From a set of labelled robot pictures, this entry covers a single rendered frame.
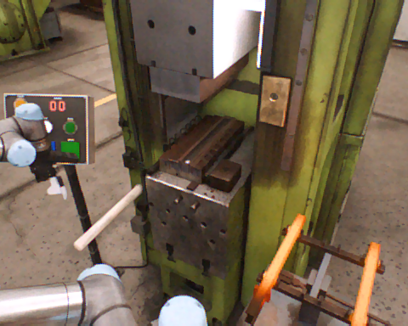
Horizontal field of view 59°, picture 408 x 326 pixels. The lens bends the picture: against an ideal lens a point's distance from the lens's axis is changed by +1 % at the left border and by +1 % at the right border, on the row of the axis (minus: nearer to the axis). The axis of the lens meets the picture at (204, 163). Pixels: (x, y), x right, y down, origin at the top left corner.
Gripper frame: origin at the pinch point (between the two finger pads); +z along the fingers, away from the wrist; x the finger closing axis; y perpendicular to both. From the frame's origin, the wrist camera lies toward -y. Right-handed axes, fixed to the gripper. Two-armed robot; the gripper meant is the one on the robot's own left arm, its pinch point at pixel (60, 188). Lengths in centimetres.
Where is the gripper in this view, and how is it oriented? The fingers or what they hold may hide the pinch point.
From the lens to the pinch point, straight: 147.5
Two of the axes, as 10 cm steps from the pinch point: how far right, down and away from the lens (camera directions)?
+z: 0.1, 8.1, 5.9
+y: -8.0, 3.5, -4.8
